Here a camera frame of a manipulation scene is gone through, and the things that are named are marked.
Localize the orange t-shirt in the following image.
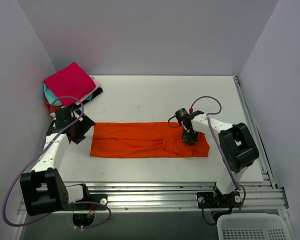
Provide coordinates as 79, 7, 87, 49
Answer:
45, 100, 55, 113
90, 122, 210, 159

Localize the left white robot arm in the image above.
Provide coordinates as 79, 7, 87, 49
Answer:
19, 107, 95, 216

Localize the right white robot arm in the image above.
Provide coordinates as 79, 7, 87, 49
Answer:
174, 108, 260, 207

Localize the orange folded t-shirt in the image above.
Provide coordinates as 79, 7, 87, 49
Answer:
45, 100, 55, 113

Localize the teal folded t-shirt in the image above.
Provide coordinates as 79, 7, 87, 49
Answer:
43, 83, 57, 103

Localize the black folded t-shirt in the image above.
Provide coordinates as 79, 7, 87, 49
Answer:
85, 87, 103, 101

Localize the magenta folded t-shirt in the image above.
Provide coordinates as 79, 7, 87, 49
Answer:
43, 62, 91, 107

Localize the pink folded t-shirt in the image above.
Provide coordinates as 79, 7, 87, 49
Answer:
75, 76, 101, 102

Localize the white plastic basket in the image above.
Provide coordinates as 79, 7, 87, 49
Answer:
216, 213, 292, 240

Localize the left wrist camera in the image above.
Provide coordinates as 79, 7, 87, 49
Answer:
50, 112, 56, 118

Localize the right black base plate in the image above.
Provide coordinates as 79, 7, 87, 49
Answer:
196, 191, 242, 209

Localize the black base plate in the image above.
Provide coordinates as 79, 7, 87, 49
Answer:
196, 191, 242, 209
63, 194, 108, 211

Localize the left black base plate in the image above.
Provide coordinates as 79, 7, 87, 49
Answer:
63, 194, 108, 211

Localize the aluminium mounting rail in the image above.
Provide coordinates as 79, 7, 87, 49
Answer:
17, 181, 290, 215

